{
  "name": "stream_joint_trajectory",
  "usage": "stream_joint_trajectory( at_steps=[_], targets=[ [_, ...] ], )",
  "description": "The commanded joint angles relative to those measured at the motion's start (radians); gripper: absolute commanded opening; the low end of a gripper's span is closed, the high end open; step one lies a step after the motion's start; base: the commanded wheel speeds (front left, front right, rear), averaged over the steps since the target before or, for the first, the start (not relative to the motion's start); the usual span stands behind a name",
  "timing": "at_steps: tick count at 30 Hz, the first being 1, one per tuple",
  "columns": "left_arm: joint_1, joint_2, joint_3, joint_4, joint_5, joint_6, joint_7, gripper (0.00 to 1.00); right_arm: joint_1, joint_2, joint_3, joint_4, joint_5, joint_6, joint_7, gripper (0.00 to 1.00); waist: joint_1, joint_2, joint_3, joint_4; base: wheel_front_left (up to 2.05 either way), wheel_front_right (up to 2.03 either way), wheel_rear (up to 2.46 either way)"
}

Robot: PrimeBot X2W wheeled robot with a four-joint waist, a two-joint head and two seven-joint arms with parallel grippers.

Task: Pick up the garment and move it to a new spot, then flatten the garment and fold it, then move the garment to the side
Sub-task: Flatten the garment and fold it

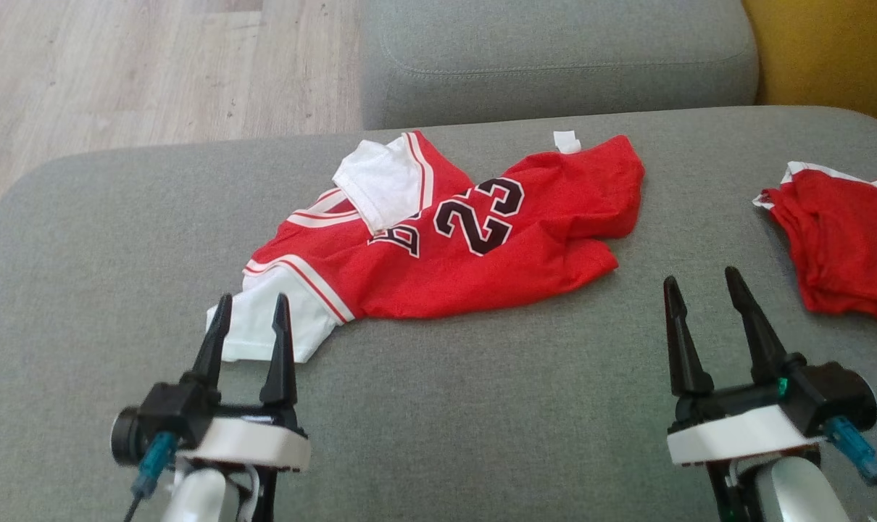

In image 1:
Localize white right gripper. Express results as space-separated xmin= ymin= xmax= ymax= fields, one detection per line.
xmin=663 ymin=267 xmax=823 ymax=466

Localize blue right cable connector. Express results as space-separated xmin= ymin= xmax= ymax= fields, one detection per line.
xmin=824 ymin=417 xmax=877 ymax=485

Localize grey fabric sofa seat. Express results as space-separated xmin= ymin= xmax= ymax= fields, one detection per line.
xmin=0 ymin=105 xmax=877 ymax=522

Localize grey sofa cushion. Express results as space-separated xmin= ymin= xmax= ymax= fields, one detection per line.
xmin=359 ymin=0 xmax=762 ymax=131

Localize yellow cushion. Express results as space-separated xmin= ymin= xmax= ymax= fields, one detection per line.
xmin=743 ymin=0 xmax=877 ymax=136

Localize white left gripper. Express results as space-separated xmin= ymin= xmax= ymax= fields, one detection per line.
xmin=176 ymin=294 xmax=312 ymax=473

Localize red shorts with white stripe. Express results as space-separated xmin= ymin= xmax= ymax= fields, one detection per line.
xmin=754 ymin=161 xmax=877 ymax=328

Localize blue cable connector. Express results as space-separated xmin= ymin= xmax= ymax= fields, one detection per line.
xmin=133 ymin=433 xmax=180 ymax=500
xmin=824 ymin=417 xmax=877 ymax=485

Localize blue left cable connector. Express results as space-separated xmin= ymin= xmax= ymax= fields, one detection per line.
xmin=133 ymin=433 xmax=180 ymax=500

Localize red number 23 jersey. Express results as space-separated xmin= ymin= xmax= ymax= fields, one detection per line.
xmin=207 ymin=130 xmax=646 ymax=363

